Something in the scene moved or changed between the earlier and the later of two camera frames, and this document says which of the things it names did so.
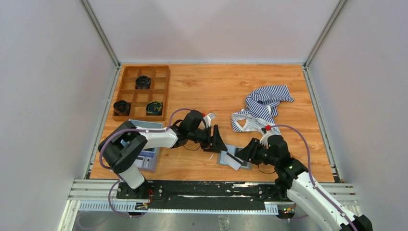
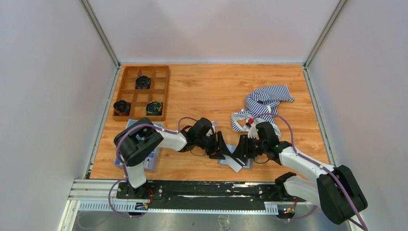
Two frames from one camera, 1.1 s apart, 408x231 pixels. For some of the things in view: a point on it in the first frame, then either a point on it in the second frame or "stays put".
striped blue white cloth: x=261 y=109 stays put
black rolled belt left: x=121 y=108 stays put
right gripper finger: x=256 y=160 → x=252 y=150
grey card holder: x=246 y=164 stays put
